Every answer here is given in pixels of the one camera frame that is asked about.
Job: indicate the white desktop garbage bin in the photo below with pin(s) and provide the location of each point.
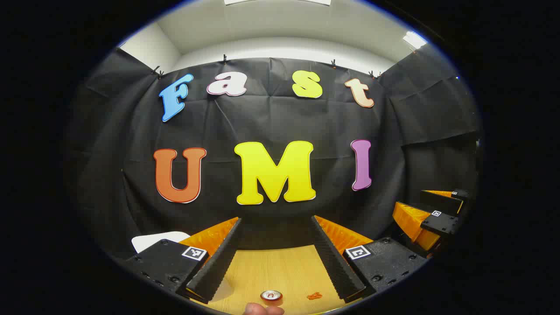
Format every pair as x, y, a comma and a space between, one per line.
159, 239

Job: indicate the black backdrop cloth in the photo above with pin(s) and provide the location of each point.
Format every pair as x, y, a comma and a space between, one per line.
271, 118

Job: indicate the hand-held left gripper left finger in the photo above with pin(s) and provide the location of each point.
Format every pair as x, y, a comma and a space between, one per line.
218, 267

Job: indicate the orange paper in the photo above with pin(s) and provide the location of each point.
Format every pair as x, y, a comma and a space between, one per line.
314, 296

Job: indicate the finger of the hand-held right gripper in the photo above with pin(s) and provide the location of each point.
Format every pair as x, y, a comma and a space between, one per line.
420, 227
442, 201

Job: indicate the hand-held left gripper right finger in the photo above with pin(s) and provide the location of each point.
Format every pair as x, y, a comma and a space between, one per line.
334, 267

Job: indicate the ceiling light panel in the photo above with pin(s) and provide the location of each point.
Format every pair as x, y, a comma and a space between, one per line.
275, 1
413, 39

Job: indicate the red pop can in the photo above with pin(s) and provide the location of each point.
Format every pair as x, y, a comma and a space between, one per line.
271, 295

